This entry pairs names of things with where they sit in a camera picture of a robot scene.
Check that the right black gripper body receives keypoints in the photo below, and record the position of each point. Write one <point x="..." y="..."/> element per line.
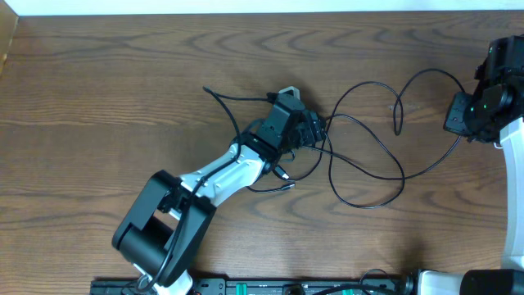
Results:
<point x="481" y="126"/>

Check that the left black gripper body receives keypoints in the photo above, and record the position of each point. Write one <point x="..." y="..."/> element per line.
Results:
<point x="298" y="138"/>

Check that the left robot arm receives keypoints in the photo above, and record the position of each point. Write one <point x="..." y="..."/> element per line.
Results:
<point x="166" y="224"/>

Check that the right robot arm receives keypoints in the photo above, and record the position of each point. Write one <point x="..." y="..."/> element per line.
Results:
<point x="508" y="279"/>

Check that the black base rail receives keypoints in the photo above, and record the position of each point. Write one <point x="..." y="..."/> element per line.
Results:
<point x="372" y="285"/>

